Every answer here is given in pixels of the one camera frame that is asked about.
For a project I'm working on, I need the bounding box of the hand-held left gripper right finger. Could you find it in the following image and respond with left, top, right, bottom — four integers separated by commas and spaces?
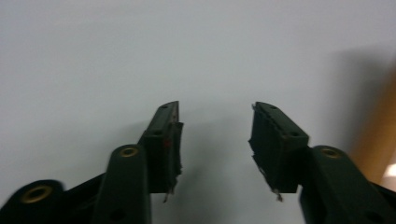
247, 101, 311, 203

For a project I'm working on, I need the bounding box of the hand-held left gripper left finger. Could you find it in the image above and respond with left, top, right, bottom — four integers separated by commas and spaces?
137, 100, 185, 203

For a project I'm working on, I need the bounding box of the white table mat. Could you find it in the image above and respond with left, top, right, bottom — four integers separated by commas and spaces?
0, 0, 396, 224

